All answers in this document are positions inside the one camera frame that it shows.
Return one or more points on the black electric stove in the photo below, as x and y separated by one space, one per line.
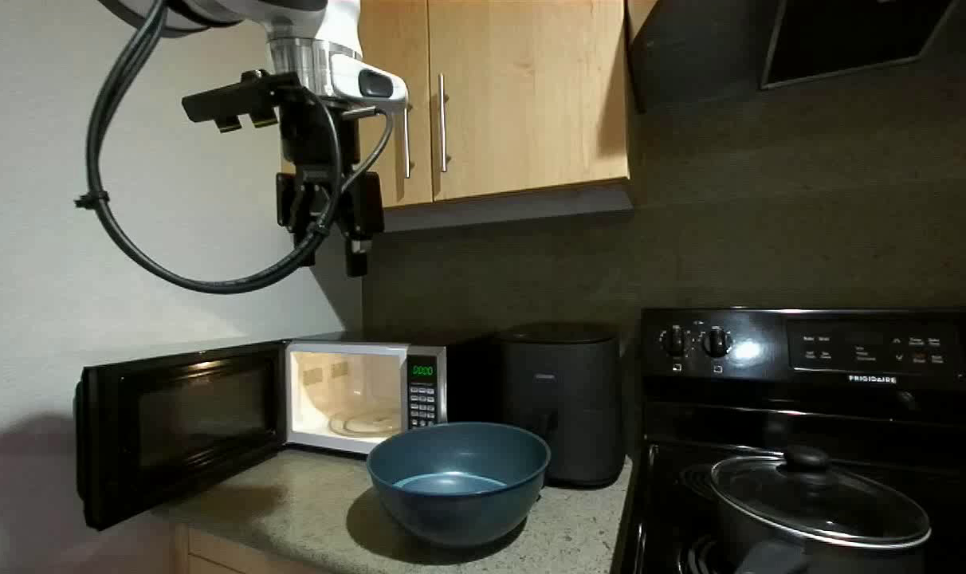
820 384

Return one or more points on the dark range hood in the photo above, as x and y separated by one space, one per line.
717 52

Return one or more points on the blue bowl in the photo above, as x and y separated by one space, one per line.
458 483

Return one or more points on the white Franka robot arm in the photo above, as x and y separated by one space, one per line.
312 43

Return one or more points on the wooden wall cabinet door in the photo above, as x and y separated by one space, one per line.
390 43
535 96

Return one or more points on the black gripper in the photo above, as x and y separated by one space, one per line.
312 146

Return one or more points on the black stove knob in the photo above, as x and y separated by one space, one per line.
673 340
717 340

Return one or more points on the silver microwave oven body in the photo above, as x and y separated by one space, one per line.
360 398

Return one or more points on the glass pot lid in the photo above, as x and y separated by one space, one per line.
820 497

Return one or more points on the dark cooking pot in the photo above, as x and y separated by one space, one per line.
757 548

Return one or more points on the wooden wall cabinet body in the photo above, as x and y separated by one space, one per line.
502 207

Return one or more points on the black air fryer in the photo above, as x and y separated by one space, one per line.
564 402

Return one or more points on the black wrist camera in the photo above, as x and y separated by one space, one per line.
230 100

